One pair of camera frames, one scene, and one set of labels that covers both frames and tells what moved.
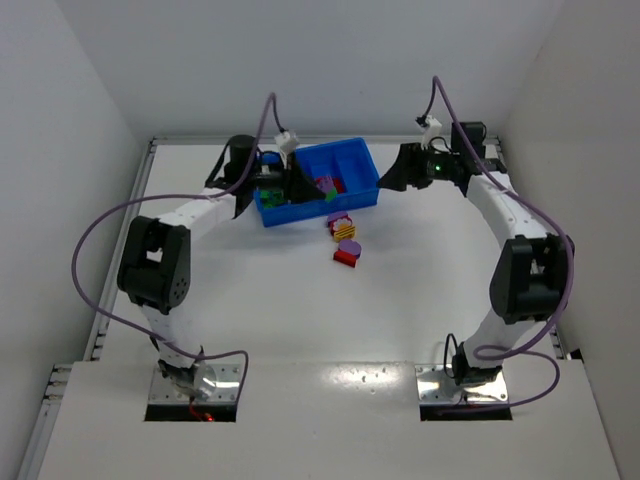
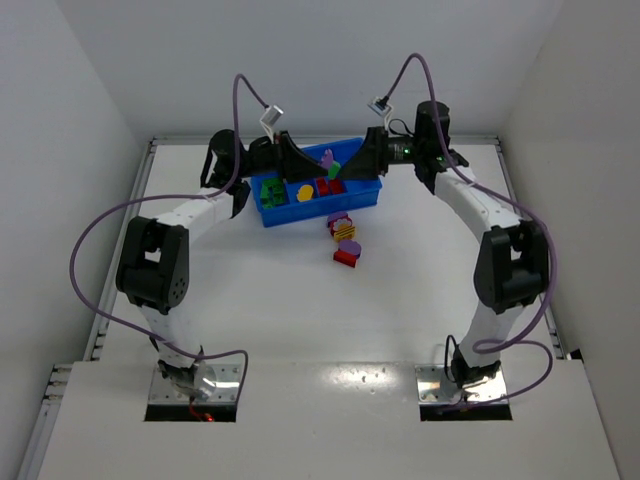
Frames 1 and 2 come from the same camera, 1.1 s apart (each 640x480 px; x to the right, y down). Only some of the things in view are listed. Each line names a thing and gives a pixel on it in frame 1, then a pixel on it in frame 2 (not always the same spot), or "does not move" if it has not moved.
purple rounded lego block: (351, 246) does not move
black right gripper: (413, 166) to (376, 151)
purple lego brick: (325, 183) to (327, 160)
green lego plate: (331, 194) to (333, 170)
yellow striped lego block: (345, 231) does not move
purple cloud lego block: (337, 221) does not move
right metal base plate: (435, 387) does not move
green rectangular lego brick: (270, 199) does not move
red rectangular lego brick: (339, 186) does not move
